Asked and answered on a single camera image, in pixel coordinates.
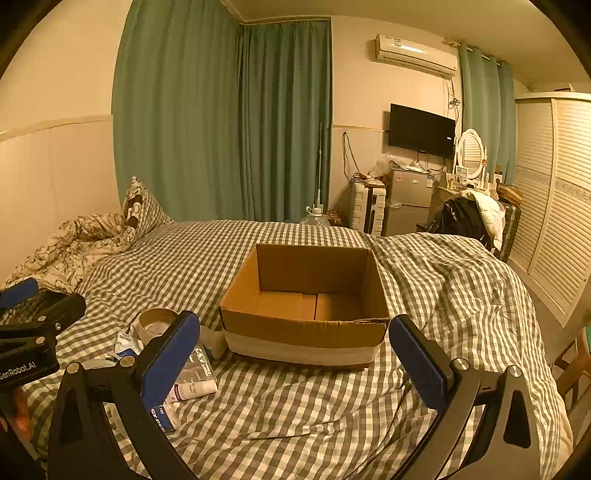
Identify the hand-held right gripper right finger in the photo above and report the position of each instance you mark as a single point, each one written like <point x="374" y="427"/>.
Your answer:
<point x="418" y="364"/>

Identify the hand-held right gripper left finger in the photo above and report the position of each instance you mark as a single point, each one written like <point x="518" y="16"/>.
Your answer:
<point x="171" y="364"/>

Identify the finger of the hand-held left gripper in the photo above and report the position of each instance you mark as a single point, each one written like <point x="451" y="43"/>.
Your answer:
<point x="51" y="311"/>
<point x="18" y="293"/>

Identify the white tube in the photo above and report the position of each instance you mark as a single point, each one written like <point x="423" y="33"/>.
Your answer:
<point x="196" y="390"/>

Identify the small grey packet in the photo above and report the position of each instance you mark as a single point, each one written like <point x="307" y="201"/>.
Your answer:
<point x="212" y="341"/>

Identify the white blue packet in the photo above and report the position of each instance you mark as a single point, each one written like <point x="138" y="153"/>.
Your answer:
<point x="124" y="344"/>

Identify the cardboard box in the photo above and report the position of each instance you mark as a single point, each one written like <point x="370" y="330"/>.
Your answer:
<point x="300" y="332"/>

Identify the person's left hand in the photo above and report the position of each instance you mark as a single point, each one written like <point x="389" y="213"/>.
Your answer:
<point x="18" y="410"/>

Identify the leaf patterned duvet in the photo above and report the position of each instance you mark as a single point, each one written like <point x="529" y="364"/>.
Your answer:
<point x="69" y="249"/>

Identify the grey checkered blanket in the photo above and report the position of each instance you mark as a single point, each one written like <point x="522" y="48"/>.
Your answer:
<point x="300" y="415"/>

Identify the checkered patterned pillow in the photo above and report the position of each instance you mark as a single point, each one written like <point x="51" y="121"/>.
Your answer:
<point x="147" y="207"/>

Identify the black jacket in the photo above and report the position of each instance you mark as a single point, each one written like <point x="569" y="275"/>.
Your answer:
<point x="461" y="221"/>

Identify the wooden chair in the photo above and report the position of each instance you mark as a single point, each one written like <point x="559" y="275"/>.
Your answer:
<point x="572" y="369"/>

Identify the silver small fridge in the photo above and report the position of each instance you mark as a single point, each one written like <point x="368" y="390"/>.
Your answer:
<point x="408" y="203"/>

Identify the dark suitcase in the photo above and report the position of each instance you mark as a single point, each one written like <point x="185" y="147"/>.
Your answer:
<point x="511" y="230"/>

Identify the white ribbed suitcase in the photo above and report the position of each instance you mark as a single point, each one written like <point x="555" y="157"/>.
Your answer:
<point x="367" y="207"/>

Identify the wooden dressing table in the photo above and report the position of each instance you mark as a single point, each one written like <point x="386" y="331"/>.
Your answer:
<point x="442" y="196"/>

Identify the white jacket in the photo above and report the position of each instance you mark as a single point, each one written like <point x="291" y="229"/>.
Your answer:
<point x="489" y="210"/>

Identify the clear water jug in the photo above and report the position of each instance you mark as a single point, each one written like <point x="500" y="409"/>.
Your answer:
<point x="316" y="218"/>

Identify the clear plastic bag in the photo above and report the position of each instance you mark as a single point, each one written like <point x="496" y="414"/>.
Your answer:
<point x="384" y="166"/>

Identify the white louvered wardrobe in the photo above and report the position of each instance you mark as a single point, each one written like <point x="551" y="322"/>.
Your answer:
<point x="554" y="194"/>

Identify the white oval mirror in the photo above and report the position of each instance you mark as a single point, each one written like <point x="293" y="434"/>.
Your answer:
<point x="471" y="152"/>

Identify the thin white pole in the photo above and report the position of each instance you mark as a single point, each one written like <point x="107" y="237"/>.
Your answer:
<point x="319" y="166"/>

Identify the green curtain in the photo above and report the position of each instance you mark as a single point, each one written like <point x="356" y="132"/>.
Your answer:
<point x="489" y="115"/>
<point x="175" y="115"/>
<point x="286" y="124"/>

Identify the white air conditioner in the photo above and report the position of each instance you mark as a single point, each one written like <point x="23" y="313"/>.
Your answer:
<point x="413" y="53"/>

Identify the black wall television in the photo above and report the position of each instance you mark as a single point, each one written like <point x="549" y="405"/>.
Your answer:
<point x="420" y="131"/>

